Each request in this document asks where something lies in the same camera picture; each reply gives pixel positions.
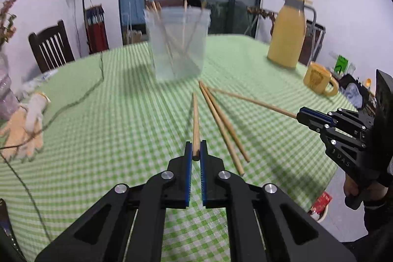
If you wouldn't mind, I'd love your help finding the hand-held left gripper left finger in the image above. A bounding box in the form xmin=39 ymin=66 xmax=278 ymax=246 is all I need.
xmin=34 ymin=141 xmax=193 ymax=262

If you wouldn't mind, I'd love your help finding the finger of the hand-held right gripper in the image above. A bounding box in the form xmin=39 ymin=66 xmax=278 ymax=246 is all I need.
xmin=297 ymin=118 xmax=368 ymax=150
xmin=296 ymin=107 xmax=373 ymax=130

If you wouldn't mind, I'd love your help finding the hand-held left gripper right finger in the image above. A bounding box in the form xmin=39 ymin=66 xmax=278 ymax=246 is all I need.
xmin=199 ymin=140 xmax=358 ymax=262

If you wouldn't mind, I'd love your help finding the wooden chopstick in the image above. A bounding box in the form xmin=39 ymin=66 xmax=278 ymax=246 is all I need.
xmin=209 ymin=88 xmax=299 ymax=120
xmin=203 ymin=85 xmax=251 ymax=163
xmin=183 ymin=2 xmax=207 ymax=54
xmin=181 ymin=0 xmax=188 ymax=51
xmin=150 ymin=2 xmax=177 ymax=60
xmin=198 ymin=81 xmax=245 ymax=177
xmin=145 ymin=0 xmax=174 ymax=72
xmin=192 ymin=92 xmax=201 ymax=161
xmin=156 ymin=2 xmax=200 ymax=69

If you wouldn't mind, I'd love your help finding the clear plastic container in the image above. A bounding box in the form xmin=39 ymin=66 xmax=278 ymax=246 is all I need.
xmin=144 ymin=6 xmax=212 ymax=82

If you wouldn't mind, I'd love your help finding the person's right forearm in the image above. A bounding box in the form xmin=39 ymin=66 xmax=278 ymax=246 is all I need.
xmin=364 ymin=185 xmax=393 ymax=241

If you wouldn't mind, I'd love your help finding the person's right hand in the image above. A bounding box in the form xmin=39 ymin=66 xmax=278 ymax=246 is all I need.
xmin=343 ymin=174 xmax=366 ymax=198

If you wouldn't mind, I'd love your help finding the yellow mug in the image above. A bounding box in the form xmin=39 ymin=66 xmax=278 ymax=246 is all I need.
xmin=303 ymin=62 xmax=340 ymax=97

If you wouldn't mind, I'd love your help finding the grey blue bag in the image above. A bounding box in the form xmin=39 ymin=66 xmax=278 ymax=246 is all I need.
xmin=342 ymin=82 xmax=367 ymax=109

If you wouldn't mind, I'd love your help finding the red packet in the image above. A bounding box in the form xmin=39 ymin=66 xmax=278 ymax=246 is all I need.
xmin=313 ymin=191 xmax=334 ymax=213

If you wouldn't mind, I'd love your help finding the green bag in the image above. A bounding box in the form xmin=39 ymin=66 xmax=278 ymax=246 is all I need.
xmin=334 ymin=55 xmax=351 ymax=74

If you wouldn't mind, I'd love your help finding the white waste bin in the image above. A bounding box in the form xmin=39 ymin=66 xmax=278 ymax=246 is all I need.
xmin=307 ymin=204 xmax=330 ymax=223

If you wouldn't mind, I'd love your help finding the dark wooden panel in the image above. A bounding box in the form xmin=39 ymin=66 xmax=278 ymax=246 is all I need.
xmin=299 ymin=19 xmax=325 ymax=66

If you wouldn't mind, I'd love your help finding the green checked tablecloth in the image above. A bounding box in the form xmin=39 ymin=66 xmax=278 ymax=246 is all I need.
xmin=0 ymin=33 xmax=353 ymax=262

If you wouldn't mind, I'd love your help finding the yellow thermos jug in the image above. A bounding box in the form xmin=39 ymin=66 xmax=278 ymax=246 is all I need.
xmin=267 ymin=0 xmax=317 ymax=70

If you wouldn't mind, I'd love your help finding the red cylindrical bag with tassels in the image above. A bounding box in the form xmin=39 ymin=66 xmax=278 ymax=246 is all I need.
xmin=84 ymin=5 xmax=109 ymax=54

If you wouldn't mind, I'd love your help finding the white knit glove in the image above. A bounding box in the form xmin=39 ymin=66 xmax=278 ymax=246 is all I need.
xmin=25 ymin=92 xmax=51 ymax=130

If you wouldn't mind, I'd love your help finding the beige work glove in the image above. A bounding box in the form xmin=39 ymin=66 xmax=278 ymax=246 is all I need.
xmin=0 ymin=107 xmax=45 ymax=163

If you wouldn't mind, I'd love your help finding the dark wooden chair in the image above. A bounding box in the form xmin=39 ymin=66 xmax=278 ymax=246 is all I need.
xmin=28 ymin=20 xmax=76 ymax=74
xmin=153 ymin=0 xmax=192 ymax=9

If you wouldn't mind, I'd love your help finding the black cable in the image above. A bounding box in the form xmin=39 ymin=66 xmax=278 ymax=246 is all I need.
xmin=0 ymin=52 xmax=105 ymax=244

